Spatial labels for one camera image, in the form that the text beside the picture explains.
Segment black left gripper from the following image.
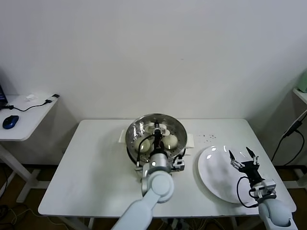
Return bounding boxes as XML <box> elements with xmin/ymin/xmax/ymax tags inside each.
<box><xmin>153</xmin><ymin>122</ymin><xmax>165</xmax><ymax>155</ymax></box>

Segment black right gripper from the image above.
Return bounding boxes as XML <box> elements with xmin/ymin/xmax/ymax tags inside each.
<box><xmin>228</xmin><ymin>147</ymin><xmax>264</xmax><ymax>184</ymax></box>

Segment glass pot lid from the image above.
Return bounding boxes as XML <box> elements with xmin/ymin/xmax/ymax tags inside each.
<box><xmin>125</xmin><ymin>113</ymin><xmax>188</xmax><ymax>166</ymax></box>

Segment white steamed baozi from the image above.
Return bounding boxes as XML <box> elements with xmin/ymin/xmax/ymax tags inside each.
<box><xmin>133</xmin><ymin>138</ymin><xmax>152</xmax><ymax>154</ymax></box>
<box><xmin>163</xmin><ymin>134</ymin><xmax>179</xmax><ymax>150</ymax></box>

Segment steel steamer basket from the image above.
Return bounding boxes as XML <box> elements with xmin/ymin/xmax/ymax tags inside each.
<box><xmin>119</xmin><ymin>114</ymin><xmax>195</xmax><ymax>166</ymax></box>

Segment white round plate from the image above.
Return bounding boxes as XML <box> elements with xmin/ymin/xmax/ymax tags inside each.
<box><xmin>198</xmin><ymin>145</ymin><xmax>261</xmax><ymax>205</ymax></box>

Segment scattered dark crumbs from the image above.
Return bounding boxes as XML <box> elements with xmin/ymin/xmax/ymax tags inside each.
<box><xmin>198</xmin><ymin>133</ymin><xmax>217</xmax><ymax>142</ymax></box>

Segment white shelf board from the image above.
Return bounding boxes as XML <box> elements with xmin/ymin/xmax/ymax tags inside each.
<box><xmin>292</xmin><ymin>88</ymin><xmax>307</xmax><ymax>106</ymax></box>

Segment white power strip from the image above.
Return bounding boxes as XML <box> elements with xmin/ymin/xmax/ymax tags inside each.
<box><xmin>167</xmin><ymin>219</ymin><xmax>190</xmax><ymax>230</ymax></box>

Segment pale green container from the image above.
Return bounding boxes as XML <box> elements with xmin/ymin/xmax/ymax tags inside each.
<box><xmin>296</xmin><ymin>71</ymin><xmax>307</xmax><ymax>93</ymax></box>

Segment white side desk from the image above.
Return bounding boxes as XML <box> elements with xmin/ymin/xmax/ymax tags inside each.
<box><xmin>0</xmin><ymin>94</ymin><xmax>60</xmax><ymax>203</ymax></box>

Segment blue computer mouse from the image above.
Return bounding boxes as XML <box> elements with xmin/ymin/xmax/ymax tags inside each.
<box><xmin>2</xmin><ymin>115</ymin><xmax>20</xmax><ymax>130</ymax></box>

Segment dark laptop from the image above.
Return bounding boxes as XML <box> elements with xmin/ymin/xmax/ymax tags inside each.
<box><xmin>0</xmin><ymin>81</ymin><xmax>8</xmax><ymax>110</ymax></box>

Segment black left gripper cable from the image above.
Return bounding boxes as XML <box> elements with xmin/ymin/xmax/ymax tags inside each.
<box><xmin>136</xmin><ymin>135</ymin><xmax>156</xmax><ymax>166</ymax></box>

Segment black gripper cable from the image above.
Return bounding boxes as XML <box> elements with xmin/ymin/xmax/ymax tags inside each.
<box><xmin>236</xmin><ymin>176</ymin><xmax>260</xmax><ymax>208</ymax></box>
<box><xmin>136</xmin><ymin>135</ymin><xmax>156</xmax><ymax>166</ymax></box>

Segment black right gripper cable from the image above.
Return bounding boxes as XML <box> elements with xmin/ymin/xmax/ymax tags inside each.
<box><xmin>236</xmin><ymin>176</ymin><xmax>260</xmax><ymax>208</ymax></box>

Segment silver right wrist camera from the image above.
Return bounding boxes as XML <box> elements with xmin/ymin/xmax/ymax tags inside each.
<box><xmin>255</xmin><ymin>179</ymin><xmax>277</xmax><ymax>196</ymax></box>

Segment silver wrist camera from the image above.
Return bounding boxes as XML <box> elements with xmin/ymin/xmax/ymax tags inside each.
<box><xmin>172</xmin><ymin>159</ymin><xmax>186</xmax><ymax>172</ymax></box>
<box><xmin>255</xmin><ymin>179</ymin><xmax>277</xmax><ymax>196</ymax></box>

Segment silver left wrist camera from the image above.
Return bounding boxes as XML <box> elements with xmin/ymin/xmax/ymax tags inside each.
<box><xmin>172</xmin><ymin>159</ymin><xmax>186</xmax><ymax>172</ymax></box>

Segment black hanging power cable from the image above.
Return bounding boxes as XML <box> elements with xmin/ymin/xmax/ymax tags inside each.
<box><xmin>271</xmin><ymin>112</ymin><xmax>306</xmax><ymax>166</ymax></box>

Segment black cable with adapter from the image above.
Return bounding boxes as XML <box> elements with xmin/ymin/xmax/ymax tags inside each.
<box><xmin>4</xmin><ymin>94</ymin><xmax>60</xmax><ymax>112</ymax></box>

